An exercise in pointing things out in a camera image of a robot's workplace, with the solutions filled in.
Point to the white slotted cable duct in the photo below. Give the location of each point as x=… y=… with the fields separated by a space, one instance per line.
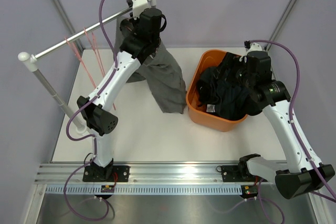
x=123 y=189

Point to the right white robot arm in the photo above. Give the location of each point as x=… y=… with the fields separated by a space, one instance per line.
x=304 y=171

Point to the dark navy shorts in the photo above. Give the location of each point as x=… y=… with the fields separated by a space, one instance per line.
x=236 y=103

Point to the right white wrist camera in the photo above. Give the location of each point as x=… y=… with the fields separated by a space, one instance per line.
x=251 y=46

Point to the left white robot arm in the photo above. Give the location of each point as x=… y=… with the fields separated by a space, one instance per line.
x=140 y=44

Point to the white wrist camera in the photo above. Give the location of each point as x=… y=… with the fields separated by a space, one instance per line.
x=138 y=6
x=251 y=46

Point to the black shorts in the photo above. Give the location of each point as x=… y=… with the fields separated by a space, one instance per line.
x=210 y=93

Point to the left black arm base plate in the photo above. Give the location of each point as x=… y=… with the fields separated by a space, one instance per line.
x=113 y=174

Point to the grey shorts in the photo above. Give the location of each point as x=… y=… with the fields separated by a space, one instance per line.
x=165 y=80

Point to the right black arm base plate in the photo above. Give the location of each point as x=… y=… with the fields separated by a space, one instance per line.
x=233 y=173

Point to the pink hanger of black shorts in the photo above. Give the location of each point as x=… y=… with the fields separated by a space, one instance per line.
x=78 y=56

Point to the aluminium mounting rail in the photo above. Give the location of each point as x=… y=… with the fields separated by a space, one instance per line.
x=143 y=172

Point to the silver clothes rack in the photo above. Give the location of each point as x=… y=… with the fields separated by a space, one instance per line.
x=30 y=61

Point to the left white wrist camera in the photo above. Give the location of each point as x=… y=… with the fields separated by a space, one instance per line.
x=138 y=6

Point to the orange plastic basket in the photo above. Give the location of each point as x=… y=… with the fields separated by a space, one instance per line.
x=198 y=113

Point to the pink hanger of navy shorts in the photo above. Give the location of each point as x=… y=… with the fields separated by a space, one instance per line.
x=93 y=44

